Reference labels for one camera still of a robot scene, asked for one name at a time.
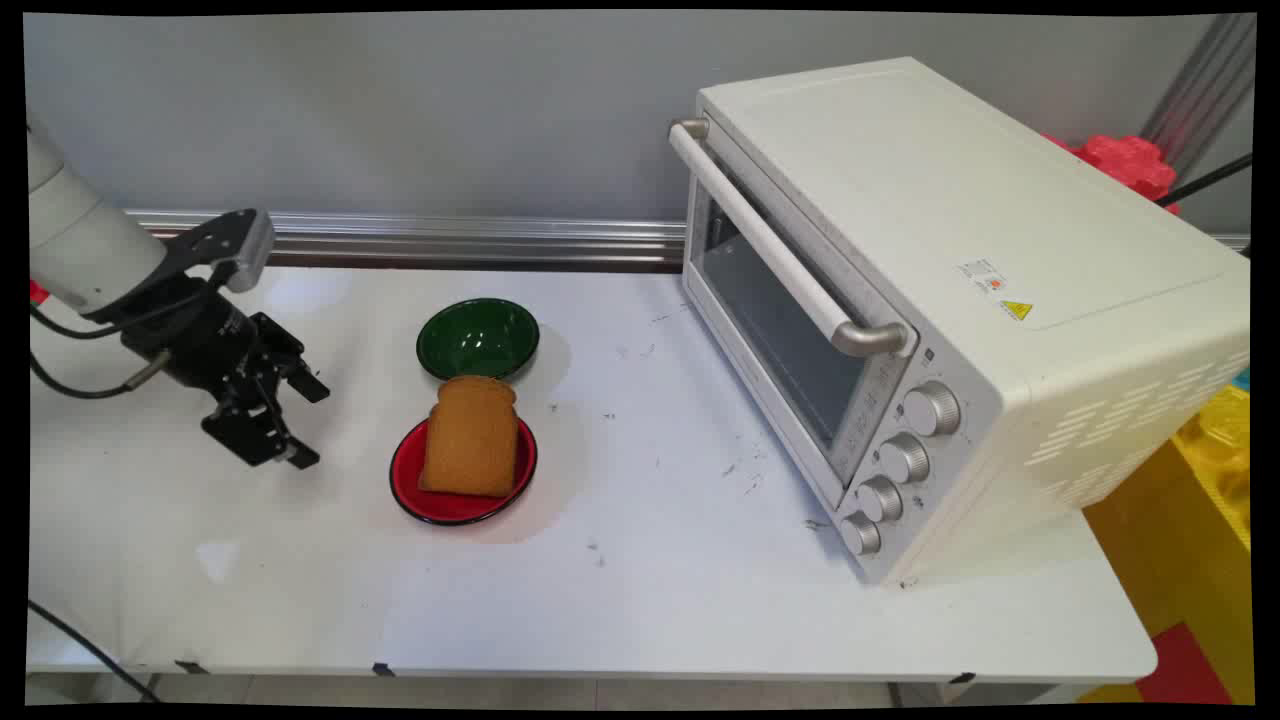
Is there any thick black cable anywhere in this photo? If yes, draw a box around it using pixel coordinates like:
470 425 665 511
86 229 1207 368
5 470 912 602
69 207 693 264
28 598 159 703

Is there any black cable with metal plug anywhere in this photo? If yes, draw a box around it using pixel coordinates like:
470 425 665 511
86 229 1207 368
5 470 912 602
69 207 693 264
29 350 173 402

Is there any white label sticker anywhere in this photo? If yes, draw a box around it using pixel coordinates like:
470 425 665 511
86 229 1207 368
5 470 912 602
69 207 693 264
957 257 1007 295

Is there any dark green bowl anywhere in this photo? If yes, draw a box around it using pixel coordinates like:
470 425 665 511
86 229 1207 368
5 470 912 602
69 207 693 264
416 297 542 384

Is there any aluminium frame post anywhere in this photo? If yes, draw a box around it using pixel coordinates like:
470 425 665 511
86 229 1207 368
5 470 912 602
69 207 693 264
1140 14 1257 177

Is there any aluminium rail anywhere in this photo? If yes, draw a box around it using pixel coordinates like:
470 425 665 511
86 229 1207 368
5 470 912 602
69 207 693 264
125 208 1251 272

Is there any brown bread slice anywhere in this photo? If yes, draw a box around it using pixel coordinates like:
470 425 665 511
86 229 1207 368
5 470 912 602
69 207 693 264
417 374 521 500

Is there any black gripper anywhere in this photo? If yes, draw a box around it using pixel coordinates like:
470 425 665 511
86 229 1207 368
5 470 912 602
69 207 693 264
120 288 331 471

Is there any cream toaster oven body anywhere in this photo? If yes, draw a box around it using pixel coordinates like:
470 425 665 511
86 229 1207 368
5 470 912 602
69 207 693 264
690 56 1252 589

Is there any silver oven knob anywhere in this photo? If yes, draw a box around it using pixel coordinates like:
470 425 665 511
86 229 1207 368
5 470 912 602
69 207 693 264
839 511 883 558
903 380 962 438
877 432 932 487
856 475 904 524

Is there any oven glass door with handle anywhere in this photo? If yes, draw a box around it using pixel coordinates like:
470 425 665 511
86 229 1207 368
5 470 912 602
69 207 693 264
667 115 918 513

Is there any thin black cable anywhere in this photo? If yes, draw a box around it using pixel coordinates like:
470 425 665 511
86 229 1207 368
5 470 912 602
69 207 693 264
29 288 216 343

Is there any yellow studded toy block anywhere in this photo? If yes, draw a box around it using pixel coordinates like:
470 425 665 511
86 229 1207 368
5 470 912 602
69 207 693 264
1173 384 1252 549

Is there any black silver wrist camera bracket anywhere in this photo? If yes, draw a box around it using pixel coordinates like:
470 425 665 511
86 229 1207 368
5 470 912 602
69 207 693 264
148 208 275 294

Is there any red plate with black rim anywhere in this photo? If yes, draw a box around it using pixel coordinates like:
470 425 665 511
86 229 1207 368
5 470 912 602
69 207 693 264
388 414 539 528

